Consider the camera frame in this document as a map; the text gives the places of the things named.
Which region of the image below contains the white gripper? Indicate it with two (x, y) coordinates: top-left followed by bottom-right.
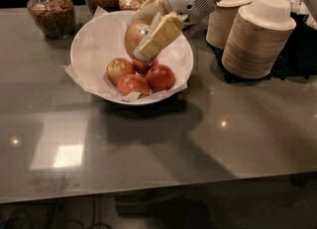
(128, 0), (216, 62)

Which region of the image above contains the yellow-red apple with sticker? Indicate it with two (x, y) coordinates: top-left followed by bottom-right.
(124, 21), (150, 57)

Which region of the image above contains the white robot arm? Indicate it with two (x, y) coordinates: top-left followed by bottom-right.
(132, 0), (221, 61)

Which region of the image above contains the red apple back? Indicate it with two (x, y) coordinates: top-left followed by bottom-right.
(132, 58), (159, 75)

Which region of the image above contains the red apple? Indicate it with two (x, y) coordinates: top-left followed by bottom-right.
(117, 74), (151, 96)
(132, 58), (159, 75)

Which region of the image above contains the paper bowl stack back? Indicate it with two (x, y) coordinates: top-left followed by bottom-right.
(206, 0), (254, 50)

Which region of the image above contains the paper bowl stack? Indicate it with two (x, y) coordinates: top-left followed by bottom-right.
(206, 0), (254, 50)
(222, 0), (296, 79)

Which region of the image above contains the red apple hidden right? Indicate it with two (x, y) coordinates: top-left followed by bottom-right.
(146, 64), (175, 92)

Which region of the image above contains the yellow-red apple left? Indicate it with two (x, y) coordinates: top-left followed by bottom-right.
(106, 57), (136, 85)

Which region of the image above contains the white bowl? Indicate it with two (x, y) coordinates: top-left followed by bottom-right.
(69, 10), (194, 106)

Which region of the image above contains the red apple front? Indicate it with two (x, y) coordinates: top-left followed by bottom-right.
(117, 74), (151, 96)

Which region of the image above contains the paper bowl stack front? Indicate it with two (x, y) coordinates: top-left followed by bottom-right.
(222, 0), (296, 79)

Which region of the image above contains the glass cereal jar far left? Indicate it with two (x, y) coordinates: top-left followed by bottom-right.
(27, 0), (75, 39)

